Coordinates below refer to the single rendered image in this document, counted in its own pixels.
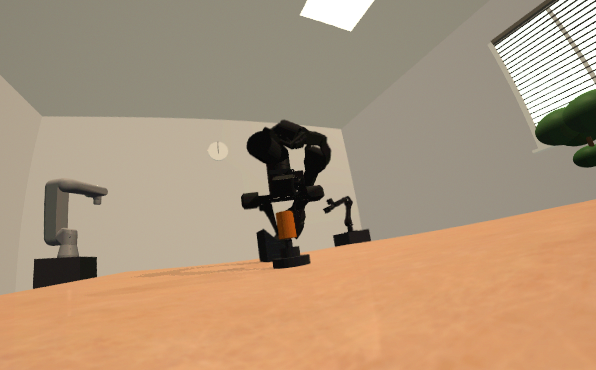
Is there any orange knob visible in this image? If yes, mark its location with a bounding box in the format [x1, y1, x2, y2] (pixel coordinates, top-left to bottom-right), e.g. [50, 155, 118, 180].
[276, 211, 297, 239]

